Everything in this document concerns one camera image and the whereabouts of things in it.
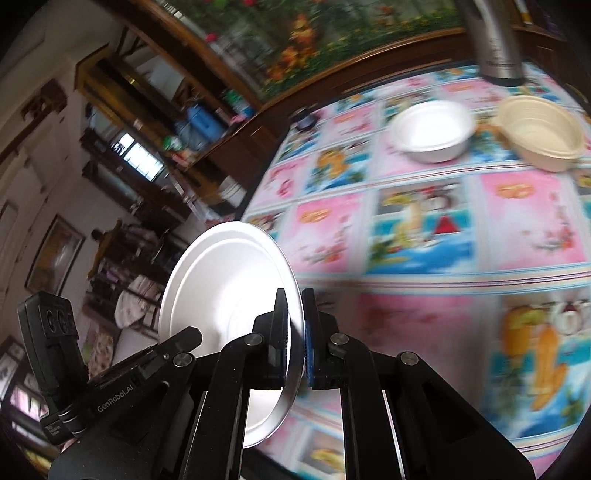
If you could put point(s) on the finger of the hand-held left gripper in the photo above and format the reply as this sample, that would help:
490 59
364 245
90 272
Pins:
184 339

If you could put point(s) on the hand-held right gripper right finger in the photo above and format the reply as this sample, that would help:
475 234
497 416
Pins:
310 344

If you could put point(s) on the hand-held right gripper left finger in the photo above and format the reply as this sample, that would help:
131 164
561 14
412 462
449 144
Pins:
282 337

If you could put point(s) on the white plate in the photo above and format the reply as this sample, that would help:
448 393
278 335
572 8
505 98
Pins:
221 286

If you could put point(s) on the striped seat cushion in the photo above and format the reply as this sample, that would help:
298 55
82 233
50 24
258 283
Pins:
136 302

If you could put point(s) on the white bucket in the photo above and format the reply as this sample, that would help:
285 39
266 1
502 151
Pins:
232 193

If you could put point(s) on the green bag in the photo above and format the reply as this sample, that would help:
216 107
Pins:
171 144

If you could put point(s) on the small black round object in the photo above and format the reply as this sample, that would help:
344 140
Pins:
305 121

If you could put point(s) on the blue thermos flask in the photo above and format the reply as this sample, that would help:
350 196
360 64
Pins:
203 122

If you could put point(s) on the green bottle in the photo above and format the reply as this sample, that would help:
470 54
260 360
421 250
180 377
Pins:
236 104

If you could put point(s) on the white bowl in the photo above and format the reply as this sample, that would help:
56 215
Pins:
431 127

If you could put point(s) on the glass flower display panel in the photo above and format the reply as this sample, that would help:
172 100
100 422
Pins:
323 37

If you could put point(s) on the small beige bowl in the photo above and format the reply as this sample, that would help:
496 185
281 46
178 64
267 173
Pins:
540 129

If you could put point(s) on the stainless steel thermos jug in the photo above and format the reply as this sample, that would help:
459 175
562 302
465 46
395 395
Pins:
496 41

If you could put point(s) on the framed wall painting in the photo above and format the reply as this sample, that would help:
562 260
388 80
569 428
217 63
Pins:
53 256

